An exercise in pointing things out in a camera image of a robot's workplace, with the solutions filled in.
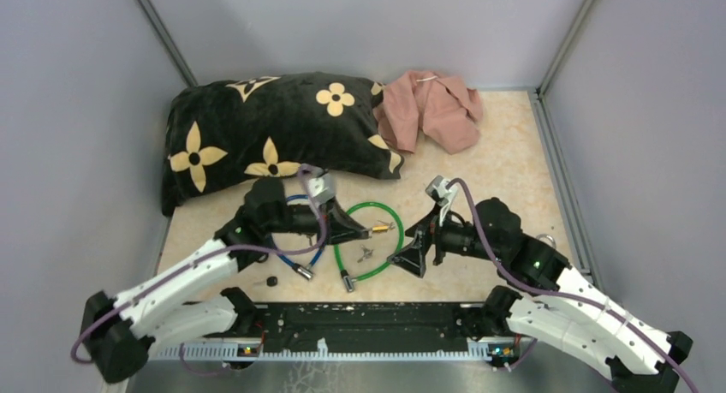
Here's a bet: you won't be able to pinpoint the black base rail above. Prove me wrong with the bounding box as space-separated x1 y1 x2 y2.
215 302 527 355

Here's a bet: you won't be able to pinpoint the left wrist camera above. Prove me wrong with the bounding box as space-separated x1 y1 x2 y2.
306 173 336 205

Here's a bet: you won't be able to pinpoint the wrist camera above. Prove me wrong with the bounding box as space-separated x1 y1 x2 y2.
425 176 459 209
306 173 336 205

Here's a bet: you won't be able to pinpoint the large brass padlock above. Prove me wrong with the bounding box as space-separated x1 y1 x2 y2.
536 234 556 248

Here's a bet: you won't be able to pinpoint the green cable lock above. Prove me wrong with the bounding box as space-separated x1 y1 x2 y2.
333 201 406 294

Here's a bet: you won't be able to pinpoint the green lock keys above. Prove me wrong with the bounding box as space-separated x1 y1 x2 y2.
357 245 374 263

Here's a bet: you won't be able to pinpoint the black padlock key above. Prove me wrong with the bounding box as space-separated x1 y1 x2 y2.
253 276 279 288

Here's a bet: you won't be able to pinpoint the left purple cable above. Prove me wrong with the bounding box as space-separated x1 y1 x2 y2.
70 163 330 378

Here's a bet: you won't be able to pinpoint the purple cable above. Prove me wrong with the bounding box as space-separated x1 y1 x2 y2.
444 177 699 393
70 163 330 378

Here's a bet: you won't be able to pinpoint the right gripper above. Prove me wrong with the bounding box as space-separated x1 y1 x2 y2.
386 200 502 276

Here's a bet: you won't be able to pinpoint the black floral pillow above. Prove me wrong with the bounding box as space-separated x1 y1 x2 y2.
160 72 404 216

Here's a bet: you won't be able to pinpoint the small brass padlock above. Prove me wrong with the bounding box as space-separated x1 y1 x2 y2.
369 223 396 235

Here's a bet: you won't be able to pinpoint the pink cloth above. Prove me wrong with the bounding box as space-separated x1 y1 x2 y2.
373 70 485 154

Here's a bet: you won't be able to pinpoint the blue cable lock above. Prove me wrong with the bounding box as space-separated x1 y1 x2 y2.
269 194 330 281

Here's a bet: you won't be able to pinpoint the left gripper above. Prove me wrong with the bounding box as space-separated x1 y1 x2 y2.
265 195 369 251

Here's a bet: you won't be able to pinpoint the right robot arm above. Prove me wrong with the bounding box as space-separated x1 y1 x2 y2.
388 198 697 392

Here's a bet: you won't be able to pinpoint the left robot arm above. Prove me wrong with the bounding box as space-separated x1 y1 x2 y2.
70 173 372 384

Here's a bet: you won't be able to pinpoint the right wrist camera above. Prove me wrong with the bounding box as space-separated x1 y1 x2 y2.
425 176 459 209

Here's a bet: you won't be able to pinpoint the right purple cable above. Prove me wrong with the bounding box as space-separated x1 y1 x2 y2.
444 177 699 393

